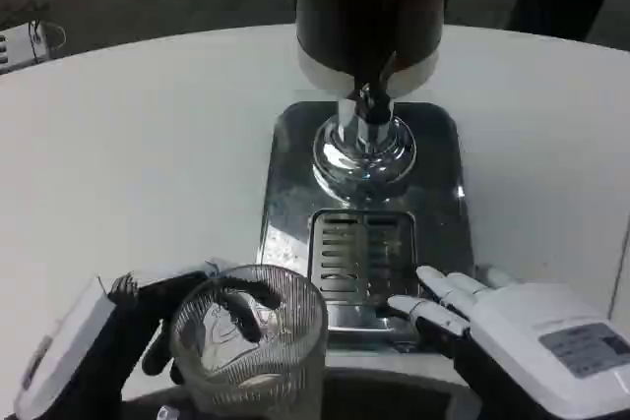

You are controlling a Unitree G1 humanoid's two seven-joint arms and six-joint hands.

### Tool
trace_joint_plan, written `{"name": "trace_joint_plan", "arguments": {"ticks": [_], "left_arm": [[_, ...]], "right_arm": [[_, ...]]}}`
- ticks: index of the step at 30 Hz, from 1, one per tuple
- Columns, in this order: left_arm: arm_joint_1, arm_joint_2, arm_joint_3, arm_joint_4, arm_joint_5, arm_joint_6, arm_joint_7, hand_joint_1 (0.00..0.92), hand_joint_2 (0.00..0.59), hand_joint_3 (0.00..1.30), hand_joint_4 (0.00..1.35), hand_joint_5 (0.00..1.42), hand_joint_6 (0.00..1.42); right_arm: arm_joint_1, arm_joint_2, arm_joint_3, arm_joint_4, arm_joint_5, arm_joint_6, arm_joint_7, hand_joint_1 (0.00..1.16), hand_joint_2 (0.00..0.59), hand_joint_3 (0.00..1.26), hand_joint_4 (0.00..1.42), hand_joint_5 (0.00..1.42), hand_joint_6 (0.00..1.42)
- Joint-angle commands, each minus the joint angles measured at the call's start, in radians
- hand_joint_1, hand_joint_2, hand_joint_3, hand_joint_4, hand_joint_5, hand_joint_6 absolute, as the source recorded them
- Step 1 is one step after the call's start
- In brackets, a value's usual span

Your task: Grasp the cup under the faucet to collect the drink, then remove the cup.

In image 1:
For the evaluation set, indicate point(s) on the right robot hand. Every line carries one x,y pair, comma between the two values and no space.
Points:
531,341

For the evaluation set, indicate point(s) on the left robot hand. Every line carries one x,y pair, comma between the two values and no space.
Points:
83,341

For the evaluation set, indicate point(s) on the clear ribbed glass cup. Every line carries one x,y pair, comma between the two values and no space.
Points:
248,336

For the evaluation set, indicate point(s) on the steel drip grid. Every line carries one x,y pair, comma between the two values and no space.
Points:
363,257

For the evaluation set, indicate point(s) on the steel drip tray base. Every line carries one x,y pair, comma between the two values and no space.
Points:
364,203

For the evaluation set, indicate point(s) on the black drink dispenser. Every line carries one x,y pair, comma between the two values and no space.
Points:
366,46

